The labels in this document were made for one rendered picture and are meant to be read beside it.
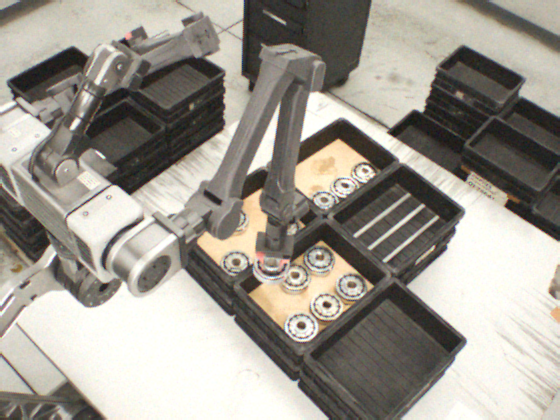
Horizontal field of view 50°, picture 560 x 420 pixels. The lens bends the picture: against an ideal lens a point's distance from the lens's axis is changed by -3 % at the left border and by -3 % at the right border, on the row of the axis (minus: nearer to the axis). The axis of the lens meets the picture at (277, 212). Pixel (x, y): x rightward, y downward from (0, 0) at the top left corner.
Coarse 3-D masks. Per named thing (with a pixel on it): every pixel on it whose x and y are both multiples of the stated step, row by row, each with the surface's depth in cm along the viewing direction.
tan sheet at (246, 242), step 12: (252, 204) 215; (252, 216) 212; (264, 216) 212; (252, 228) 209; (264, 228) 209; (204, 240) 204; (216, 240) 205; (228, 240) 205; (240, 240) 205; (252, 240) 206; (216, 252) 202; (252, 252) 203
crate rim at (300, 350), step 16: (320, 224) 199; (352, 240) 196; (368, 256) 193; (384, 272) 189; (240, 288) 182; (256, 304) 179; (352, 304) 181; (272, 320) 176; (336, 320) 177; (288, 336) 174; (320, 336) 174; (304, 352) 172
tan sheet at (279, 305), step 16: (336, 256) 204; (336, 272) 200; (352, 272) 200; (256, 288) 194; (272, 288) 194; (320, 288) 196; (352, 288) 196; (368, 288) 197; (272, 304) 191; (288, 304) 191; (304, 304) 192
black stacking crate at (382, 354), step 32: (352, 320) 181; (384, 320) 190; (416, 320) 189; (320, 352) 178; (352, 352) 182; (384, 352) 183; (416, 352) 184; (448, 352) 184; (320, 384) 174; (352, 384) 176; (384, 384) 177; (416, 384) 177; (352, 416) 169; (384, 416) 171
